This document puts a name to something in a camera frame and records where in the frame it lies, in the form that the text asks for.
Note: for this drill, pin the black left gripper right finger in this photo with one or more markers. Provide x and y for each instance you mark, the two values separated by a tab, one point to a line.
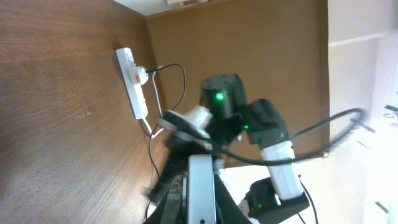
230	212

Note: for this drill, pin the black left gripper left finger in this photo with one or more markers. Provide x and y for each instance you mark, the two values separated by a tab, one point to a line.
169	210

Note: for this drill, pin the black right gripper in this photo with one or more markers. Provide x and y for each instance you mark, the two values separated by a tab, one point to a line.
177	163

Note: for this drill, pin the blue Galaxy smartphone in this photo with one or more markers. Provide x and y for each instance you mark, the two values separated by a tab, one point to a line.
201	194

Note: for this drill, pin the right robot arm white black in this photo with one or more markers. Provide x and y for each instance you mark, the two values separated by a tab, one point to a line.
279	196

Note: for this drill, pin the white charger plug adapter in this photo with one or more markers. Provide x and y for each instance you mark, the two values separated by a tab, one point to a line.
138	75

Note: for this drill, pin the white power strip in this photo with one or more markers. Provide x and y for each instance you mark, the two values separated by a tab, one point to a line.
135	93

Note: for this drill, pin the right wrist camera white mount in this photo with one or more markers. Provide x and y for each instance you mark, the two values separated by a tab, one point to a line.
189	126

